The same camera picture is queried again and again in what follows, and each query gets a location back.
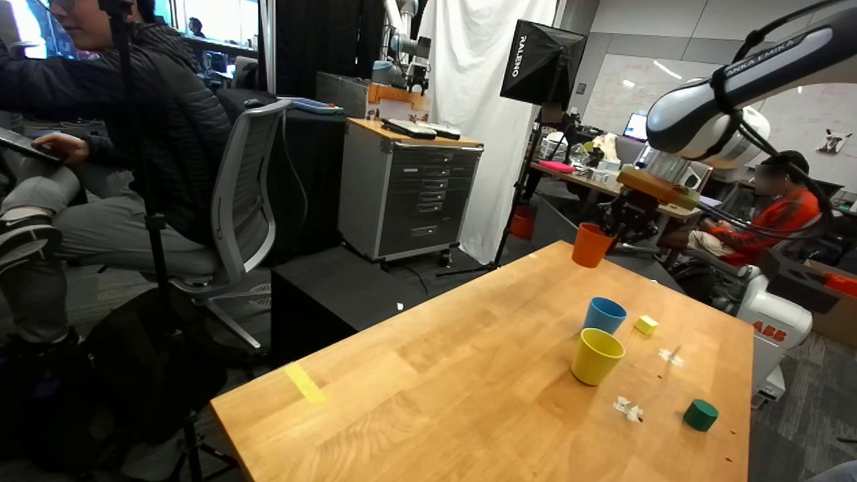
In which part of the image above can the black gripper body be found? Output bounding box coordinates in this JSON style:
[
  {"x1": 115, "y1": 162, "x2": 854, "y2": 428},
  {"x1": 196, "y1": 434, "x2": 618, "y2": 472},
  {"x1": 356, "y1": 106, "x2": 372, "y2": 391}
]
[{"x1": 613, "y1": 197, "x2": 668, "y2": 235}]

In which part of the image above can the orange plastic cup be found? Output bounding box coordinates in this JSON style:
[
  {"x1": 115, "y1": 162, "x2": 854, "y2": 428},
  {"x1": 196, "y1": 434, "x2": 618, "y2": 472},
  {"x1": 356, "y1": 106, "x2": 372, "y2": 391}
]
[{"x1": 570, "y1": 223, "x2": 618, "y2": 271}]

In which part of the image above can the blue plastic cup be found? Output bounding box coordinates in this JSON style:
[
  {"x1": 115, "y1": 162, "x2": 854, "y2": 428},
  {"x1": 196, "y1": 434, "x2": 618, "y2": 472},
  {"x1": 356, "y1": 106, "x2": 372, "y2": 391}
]
[{"x1": 585, "y1": 294, "x2": 629, "y2": 337}]

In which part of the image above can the white ABB robot base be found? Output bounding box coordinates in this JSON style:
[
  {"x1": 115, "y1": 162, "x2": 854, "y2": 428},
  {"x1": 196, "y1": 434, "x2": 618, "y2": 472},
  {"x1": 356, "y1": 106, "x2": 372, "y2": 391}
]
[{"x1": 733, "y1": 266, "x2": 818, "y2": 401}]

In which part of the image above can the cluttered wooden desk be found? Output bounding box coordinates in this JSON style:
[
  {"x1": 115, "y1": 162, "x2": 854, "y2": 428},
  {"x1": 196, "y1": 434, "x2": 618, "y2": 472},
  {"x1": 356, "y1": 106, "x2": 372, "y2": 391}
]
[{"x1": 532, "y1": 156, "x2": 704, "y2": 250}]

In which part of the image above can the desk computer monitor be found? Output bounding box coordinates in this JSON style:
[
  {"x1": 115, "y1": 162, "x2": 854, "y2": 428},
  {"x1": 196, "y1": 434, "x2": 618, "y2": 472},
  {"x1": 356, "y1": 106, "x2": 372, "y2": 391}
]
[{"x1": 621, "y1": 110, "x2": 657, "y2": 144}]

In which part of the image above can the red bucket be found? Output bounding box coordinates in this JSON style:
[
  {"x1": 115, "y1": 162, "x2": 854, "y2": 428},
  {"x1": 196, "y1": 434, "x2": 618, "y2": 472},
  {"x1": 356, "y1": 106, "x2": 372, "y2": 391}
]
[{"x1": 510, "y1": 200, "x2": 542, "y2": 243}]

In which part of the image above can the softbox light stand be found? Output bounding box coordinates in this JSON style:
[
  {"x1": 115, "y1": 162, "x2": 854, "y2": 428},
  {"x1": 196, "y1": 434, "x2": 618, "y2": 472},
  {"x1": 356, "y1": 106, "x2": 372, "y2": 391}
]
[{"x1": 487, "y1": 105, "x2": 549, "y2": 271}]

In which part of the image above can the yellow plastic cup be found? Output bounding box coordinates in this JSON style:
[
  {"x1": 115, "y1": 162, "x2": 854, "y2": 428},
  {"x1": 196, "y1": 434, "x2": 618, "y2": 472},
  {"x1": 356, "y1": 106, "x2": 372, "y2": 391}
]
[{"x1": 569, "y1": 327, "x2": 629, "y2": 387}]

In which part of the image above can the person in orange shirt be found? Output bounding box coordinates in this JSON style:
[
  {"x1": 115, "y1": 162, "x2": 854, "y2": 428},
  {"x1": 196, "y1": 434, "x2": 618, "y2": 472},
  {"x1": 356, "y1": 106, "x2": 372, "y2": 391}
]
[{"x1": 707, "y1": 146, "x2": 824, "y2": 267}]

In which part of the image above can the black softbox light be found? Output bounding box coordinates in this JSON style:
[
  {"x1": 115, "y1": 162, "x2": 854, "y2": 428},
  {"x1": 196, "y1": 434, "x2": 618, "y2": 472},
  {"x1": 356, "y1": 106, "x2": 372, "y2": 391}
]
[{"x1": 498, "y1": 19, "x2": 589, "y2": 114}]

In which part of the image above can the green cylinder block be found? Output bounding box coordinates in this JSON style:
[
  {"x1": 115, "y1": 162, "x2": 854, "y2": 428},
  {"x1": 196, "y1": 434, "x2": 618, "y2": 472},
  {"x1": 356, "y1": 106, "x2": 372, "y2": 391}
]
[{"x1": 681, "y1": 397, "x2": 720, "y2": 434}]

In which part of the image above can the white curtain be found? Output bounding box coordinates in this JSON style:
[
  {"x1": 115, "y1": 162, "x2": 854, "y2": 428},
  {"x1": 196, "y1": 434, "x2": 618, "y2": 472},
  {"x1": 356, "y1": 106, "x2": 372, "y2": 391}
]
[{"x1": 421, "y1": 0, "x2": 566, "y2": 267}]

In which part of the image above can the grey drawer cabinet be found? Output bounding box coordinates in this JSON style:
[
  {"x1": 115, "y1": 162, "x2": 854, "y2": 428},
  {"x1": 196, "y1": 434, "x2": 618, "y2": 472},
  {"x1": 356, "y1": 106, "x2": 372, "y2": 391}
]
[{"x1": 336, "y1": 114, "x2": 487, "y2": 267}]

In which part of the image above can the orange and white box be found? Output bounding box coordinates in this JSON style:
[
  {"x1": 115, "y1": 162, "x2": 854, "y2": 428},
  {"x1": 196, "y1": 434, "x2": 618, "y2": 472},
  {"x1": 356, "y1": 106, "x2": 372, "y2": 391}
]
[{"x1": 361, "y1": 81, "x2": 432, "y2": 122}]

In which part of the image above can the low black table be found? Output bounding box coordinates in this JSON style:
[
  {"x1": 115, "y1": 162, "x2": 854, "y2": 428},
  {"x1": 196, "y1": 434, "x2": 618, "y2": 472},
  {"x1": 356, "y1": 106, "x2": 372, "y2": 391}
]
[{"x1": 265, "y1": 240, "x2": 490, "y2": 363}]

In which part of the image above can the black side cabinet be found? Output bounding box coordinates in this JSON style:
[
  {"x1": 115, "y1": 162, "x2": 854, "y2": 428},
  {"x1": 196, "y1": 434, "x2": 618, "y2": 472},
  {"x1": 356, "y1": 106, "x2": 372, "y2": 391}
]
[{"x1": 270, "y1": 94, "x2": 348, "y2": 266}]

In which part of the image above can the black curtain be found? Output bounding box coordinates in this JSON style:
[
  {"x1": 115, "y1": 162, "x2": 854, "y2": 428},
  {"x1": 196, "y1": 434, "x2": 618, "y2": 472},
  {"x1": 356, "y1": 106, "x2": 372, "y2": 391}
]
[{"x1": 270, "y1": 0, "x2": 388, "y2": 102}]

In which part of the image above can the grey mesh office chair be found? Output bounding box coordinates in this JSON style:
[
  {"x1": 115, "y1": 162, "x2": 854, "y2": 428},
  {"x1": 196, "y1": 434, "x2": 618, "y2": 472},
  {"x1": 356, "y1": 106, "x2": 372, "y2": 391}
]
[{"x1": 163, "y1": 97, "x2": 294, "y2": 359}]

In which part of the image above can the black tripod stand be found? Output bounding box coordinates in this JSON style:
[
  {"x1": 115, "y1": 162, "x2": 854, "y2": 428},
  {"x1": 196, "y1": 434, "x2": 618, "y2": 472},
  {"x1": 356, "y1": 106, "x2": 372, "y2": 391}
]
[{"x1": 109, "y1": 0, "x2": 210, "y2": 482}]

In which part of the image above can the person in black jacket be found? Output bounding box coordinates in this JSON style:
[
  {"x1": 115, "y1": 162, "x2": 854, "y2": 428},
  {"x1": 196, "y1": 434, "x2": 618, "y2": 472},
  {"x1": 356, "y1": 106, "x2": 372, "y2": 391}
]
[{"x1": 0, "y1": 0, "x2": 239, "y2": 359}]

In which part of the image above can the black backpack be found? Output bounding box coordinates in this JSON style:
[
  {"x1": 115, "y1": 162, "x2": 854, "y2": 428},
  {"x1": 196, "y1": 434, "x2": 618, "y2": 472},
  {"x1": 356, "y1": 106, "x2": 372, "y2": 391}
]
[{"x1": 75, "y1": 288, "x2": 231, "y2": 450}]

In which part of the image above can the dark tablet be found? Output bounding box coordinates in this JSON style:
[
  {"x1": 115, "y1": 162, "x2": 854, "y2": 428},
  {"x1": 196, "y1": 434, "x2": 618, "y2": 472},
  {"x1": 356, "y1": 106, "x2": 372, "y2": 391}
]
[{"x1": 0, "y1": 129, "x2": 65, "y2": 167}]

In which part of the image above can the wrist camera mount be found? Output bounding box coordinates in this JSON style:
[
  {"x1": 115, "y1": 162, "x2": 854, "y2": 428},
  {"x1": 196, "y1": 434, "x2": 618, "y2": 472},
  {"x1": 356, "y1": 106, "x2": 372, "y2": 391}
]
[{"x1": 613, "y1": 162, "x2": 704, "y2": 209}]

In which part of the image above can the wall whiteboard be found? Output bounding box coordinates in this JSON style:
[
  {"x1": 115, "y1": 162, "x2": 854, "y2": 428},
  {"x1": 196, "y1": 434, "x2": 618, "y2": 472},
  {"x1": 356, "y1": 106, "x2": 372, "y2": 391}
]
[{"x1": 585, "y1": 50, "x2": 788, "y2": 142}]

